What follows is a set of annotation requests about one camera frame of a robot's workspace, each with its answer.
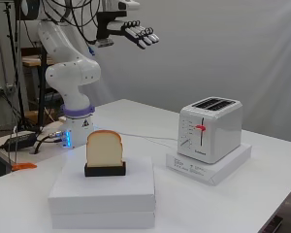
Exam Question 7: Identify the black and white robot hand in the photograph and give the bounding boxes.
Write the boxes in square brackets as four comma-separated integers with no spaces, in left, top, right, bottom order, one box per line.
[96,11,160,50]

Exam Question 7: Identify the toast bread slice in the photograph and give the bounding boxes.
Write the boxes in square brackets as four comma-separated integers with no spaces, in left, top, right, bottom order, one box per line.
[85,129,124,168]

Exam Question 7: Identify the wooden desk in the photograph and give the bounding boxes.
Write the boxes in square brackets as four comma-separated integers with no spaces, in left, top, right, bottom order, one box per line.
[20,53,56,68]

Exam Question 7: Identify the black tripod stand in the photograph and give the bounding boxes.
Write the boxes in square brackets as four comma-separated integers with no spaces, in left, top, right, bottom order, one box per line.
[3,0,49,132]

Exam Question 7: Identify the white hanging sheet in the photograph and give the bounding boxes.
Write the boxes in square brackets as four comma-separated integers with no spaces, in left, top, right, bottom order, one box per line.
[86,0,291,145]

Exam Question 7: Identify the black block holder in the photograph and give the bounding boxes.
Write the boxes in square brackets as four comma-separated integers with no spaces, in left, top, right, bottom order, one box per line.
[83,161,127,178]

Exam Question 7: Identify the black power box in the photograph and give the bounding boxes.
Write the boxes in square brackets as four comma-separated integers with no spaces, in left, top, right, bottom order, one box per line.
[5,131,39,152]

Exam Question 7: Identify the white steel toaster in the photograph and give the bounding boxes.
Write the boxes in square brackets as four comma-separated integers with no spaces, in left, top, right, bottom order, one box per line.
[177,96,243,165]

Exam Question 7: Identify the white flat box stand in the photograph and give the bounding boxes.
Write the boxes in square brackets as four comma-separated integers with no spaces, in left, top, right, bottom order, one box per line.
[48,153,157,215]
[50,210,156,230]

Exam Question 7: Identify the orange tool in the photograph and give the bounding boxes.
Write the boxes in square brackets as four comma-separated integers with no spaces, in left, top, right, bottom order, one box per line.
[11,162,39,172]

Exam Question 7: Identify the white flat box with print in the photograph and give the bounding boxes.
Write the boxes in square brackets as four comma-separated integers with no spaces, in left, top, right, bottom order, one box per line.
[165,143,253,187]

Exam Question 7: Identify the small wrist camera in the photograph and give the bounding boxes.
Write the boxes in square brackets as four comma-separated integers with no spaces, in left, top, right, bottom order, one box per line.
[96,38,115,49]

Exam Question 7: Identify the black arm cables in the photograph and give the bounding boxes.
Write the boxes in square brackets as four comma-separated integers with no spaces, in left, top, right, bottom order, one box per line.
[41,0,102,56]

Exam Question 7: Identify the white toaster cable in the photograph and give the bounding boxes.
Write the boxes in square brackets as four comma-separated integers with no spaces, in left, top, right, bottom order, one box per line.
[96,126,179,150]

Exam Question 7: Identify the black base cable with plug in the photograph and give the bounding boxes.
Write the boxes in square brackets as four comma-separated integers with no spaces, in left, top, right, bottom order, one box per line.
[33,129,68,155]

